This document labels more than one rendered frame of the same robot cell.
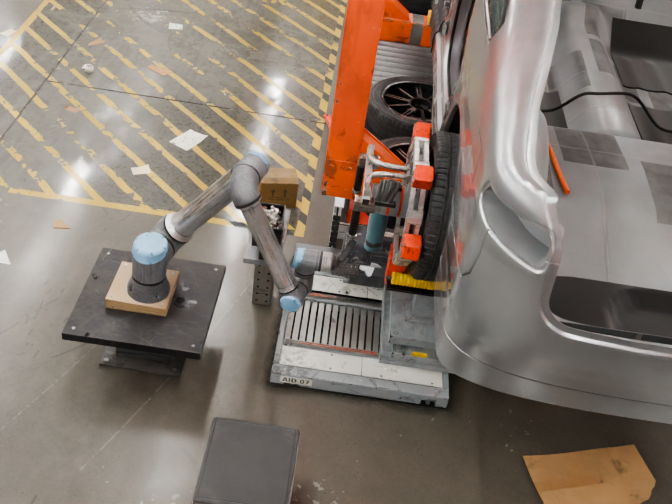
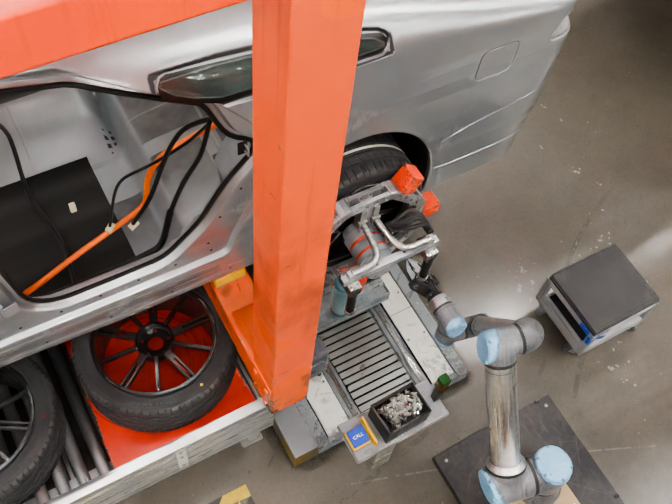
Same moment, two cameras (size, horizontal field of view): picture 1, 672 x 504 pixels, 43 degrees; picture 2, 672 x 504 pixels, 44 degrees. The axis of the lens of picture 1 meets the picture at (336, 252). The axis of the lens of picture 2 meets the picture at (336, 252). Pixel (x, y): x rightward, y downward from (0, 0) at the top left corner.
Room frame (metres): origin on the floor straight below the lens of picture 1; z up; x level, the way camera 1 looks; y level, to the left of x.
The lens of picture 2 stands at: (4.20, 1.09, 3.62)
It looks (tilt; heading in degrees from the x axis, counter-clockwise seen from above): 59 degrees down; 234
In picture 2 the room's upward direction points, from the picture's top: 9 degrees clockwise
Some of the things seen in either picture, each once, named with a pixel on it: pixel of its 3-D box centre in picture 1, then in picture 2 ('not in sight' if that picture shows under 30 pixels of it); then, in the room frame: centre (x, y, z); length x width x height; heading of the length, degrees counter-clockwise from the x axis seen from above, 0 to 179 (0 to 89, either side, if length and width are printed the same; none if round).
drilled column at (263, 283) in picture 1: (265, 267); (379, 441); (3.27, 0.34, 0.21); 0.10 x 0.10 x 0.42; 1
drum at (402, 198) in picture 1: (394, 200); (368, 248); (3.10, -0.22, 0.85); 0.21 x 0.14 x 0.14; 91
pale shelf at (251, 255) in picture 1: (267, 235); (393, 420); (3.24, 0.34, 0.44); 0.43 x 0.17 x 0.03; 1
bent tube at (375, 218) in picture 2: (389, 177); (403, 224); (3.00, -0.17, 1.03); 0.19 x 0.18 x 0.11; 91
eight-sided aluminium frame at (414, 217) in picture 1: (410, 202); (359, 234); (3.10, -0.29, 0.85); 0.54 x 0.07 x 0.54; 1
